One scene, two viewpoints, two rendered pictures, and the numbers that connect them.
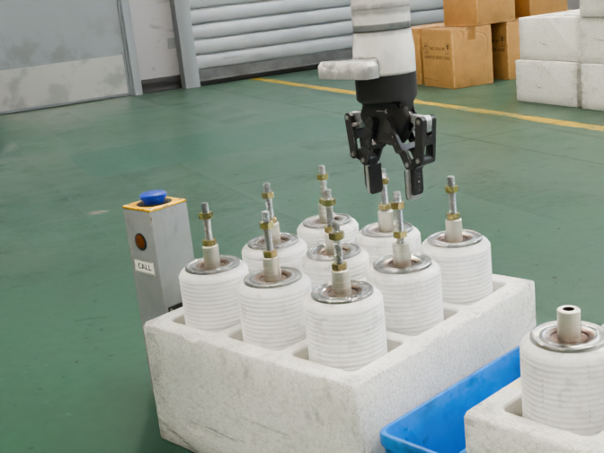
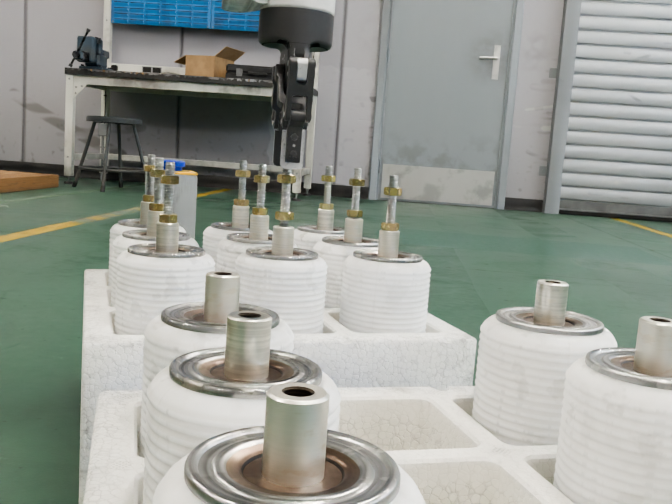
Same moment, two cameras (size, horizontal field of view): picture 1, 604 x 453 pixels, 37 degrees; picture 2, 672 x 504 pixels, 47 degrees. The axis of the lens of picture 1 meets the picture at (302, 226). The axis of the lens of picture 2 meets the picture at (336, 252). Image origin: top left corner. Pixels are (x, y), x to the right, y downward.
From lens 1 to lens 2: 0.72 m
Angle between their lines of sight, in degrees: 27
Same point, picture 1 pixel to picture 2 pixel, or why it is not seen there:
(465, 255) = (372, 271)
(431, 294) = (286, 293)
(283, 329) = not seen: hidden behind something
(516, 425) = (106, 417)
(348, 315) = (135, 267)
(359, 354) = (141, 322)
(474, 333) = (333, 363)
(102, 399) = not seen: hidden behind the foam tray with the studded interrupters
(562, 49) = not seen: outside the picture
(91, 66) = (465, 176)
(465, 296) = (365, 324)
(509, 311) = (413, 360)
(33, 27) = (425, 134)
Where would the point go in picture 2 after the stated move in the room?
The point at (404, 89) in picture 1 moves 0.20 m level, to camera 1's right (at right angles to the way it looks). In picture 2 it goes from (295, 26) to (499, 25)
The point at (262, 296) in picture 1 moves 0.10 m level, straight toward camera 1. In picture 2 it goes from (119, 244) to (52, 253)
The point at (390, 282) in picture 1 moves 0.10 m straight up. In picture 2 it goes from (241, 264) to (247, 164)
